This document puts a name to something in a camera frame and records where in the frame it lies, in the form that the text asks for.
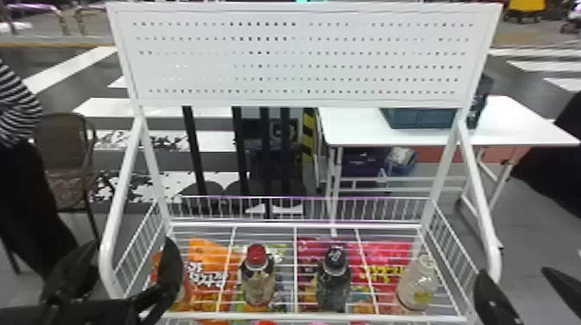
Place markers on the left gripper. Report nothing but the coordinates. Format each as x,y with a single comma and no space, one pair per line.
91,314

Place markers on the blue tray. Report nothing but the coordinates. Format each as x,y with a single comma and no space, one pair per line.
417,118

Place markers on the black capped bottle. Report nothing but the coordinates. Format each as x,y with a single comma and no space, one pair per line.
333,281

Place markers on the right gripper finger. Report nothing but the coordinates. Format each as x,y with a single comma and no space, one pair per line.
497,304
565,287

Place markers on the orange snack packet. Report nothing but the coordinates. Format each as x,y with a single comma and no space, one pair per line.
206,258

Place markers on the brown chair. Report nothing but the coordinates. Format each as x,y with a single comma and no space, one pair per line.
63,149

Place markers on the red capped bottle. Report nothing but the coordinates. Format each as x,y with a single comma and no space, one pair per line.
257,277

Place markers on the striped post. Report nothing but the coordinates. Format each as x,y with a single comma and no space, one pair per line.
308,131

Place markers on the white side table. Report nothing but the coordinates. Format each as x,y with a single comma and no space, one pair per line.
504,129

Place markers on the clear bottle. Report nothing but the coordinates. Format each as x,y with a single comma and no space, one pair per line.
417,286

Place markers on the red snack packet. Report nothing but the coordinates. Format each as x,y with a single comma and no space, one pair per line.
386,258

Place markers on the person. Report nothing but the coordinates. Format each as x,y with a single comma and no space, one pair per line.
20,195

